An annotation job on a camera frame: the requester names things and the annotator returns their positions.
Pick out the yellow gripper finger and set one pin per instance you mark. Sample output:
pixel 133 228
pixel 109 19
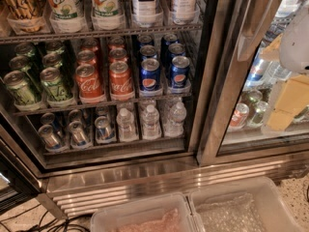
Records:
pixel 287 99
pixel 271 52

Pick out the blue label tea bottle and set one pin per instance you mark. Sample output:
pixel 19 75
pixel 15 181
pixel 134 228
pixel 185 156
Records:
pixel 145 11
pixel 183 11

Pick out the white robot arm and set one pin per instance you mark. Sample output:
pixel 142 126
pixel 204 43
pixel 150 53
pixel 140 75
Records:
pixel 294 50

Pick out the stainless fridge door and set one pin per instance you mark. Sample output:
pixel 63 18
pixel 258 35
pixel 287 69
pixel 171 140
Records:
pixel 238 29

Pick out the middle water bottle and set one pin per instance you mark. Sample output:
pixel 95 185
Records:
pixel 150 123

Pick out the left water bottle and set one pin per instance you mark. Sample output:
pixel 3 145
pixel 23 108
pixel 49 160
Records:
pixel 126 125

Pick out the green 7UP bottle right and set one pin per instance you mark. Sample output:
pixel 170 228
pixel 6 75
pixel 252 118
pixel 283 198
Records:
pixel 108 13

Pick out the green 7up bottle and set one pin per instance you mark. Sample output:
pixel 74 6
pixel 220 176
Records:
pixel 108 13
pixel 66 15

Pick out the green 7UP bottle left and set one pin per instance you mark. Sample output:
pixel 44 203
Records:
pixel 66 15

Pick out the brown drink bottle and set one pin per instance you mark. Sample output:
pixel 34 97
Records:
pixel 27 10

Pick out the front right Pepsi can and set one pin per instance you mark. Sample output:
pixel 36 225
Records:
pixel 179 71

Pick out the pepsi can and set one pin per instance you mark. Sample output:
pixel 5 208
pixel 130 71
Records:
pixel 179 71
pixel 149 75

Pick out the right clear plastic bin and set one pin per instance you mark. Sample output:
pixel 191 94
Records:
pixel 250 205

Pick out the clear plastic bin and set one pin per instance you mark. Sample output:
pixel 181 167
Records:
pixel 163 213
pixel 250 205

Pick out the front left Pepsi can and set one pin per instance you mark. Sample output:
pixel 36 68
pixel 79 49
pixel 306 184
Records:
pixel 149 75

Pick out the front right Coca-Cola can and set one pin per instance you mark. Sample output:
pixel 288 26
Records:
pixel 120 78

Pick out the coca-cola can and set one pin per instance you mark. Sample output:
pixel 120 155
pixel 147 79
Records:
pixel 120 78
pixel 88 81

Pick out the left clear plastic bin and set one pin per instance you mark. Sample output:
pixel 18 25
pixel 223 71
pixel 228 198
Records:
pixel 163 213

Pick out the right Red Bull can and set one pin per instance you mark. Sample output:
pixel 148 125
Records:
pixel 104 131

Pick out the red bull can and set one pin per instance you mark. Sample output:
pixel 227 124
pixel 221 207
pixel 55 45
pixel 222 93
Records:
pixel 53 142
pixel 104 131
pixel 79 136

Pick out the front left Coca-Cola can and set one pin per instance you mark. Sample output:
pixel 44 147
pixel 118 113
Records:
pixel 88 81

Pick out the middle Red Bull can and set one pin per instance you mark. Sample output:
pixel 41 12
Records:
pixel 79 136

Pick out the front right green can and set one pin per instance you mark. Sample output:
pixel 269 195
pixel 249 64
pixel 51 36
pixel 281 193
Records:
pixel 55 85

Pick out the green can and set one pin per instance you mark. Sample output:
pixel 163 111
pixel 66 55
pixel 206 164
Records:
pixel 55 85
pixel 22 89

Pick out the left Red Bull can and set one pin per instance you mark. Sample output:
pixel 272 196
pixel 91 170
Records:
pixel 53 142

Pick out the front left green can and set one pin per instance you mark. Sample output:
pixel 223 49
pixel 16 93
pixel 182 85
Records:
pixel 22 89

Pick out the middle wire shelf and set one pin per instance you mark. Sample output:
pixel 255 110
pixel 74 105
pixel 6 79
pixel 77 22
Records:
pixel 100 104

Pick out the wire shelf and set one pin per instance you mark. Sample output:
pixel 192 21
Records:
pixel 100 104
pixel 33 38

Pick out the top wire shelf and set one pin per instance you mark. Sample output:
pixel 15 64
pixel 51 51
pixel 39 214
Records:
pixel 33 38

